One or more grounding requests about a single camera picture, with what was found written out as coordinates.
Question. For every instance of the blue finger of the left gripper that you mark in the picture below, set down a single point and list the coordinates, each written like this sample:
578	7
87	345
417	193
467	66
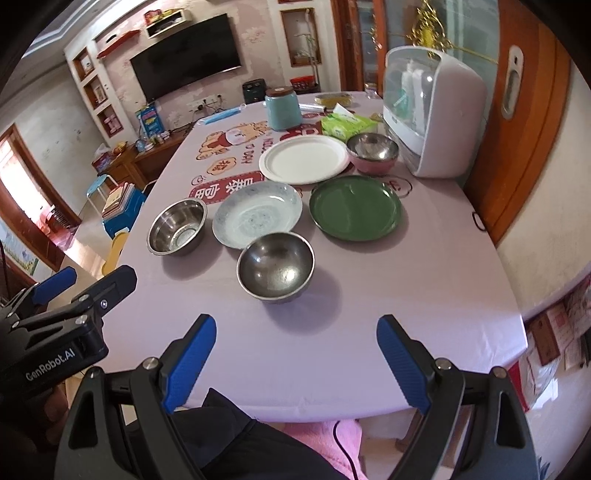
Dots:
112	289
52	287

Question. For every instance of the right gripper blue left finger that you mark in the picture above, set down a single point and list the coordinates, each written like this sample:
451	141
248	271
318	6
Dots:
183	360

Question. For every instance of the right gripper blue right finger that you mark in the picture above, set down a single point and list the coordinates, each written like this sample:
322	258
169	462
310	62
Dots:
408	360

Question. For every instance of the large flat-bottom steel bowl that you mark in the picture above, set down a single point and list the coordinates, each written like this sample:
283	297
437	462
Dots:
178	229

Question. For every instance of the round steel bowl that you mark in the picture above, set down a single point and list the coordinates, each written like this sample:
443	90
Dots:
276	267

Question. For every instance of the green plate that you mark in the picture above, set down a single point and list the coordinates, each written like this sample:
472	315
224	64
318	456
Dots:
355	208

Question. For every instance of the blue patterned ceramic plate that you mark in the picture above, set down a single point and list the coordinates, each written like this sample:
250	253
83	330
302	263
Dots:
254	211

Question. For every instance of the pink bowl with steel liner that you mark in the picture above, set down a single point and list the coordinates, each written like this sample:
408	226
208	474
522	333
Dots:
373	154

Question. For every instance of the white paper plate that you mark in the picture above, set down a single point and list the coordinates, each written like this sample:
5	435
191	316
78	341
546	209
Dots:
304	160

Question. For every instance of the yellow plastic stool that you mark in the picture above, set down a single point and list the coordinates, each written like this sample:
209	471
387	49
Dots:
114	253

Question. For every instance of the blue plastic stool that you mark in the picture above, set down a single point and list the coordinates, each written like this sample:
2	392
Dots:
124	216

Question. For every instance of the stack of books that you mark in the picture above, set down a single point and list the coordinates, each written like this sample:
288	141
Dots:
117	200

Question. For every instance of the light blue round stool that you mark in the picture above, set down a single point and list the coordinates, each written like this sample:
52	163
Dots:
99	185

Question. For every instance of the pink trousers leg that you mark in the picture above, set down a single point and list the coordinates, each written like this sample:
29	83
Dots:
338	442

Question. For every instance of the wooden tv cabinet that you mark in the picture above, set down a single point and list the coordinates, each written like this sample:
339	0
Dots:
124	163

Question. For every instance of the blue snack box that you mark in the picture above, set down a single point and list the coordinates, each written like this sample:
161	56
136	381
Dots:
149	121

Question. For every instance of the pink printed tablecloth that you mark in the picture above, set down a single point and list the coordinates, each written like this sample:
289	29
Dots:
316	357

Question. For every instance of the blue face mask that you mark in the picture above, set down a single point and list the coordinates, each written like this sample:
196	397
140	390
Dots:
218	116

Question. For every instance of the light blue canister brown lid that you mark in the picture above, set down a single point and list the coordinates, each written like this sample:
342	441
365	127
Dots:
282	109

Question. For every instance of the green tissue pack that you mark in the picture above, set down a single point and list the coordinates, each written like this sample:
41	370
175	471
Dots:
343	127

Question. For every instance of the white countertop sterilizer cabinet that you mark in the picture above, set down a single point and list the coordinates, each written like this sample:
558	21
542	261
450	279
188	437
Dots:
433	105

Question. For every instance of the red basket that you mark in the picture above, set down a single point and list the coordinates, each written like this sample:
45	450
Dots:
304	84

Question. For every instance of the yellow round tin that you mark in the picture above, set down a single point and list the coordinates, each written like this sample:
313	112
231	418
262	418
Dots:
330	100

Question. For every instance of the wooden sliding door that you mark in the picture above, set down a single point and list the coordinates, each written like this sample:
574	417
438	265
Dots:
529	98

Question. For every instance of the black wall television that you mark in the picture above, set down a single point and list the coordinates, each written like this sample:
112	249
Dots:
190	55

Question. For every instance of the white wall shelf box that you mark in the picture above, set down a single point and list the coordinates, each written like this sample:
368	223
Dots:
168	22

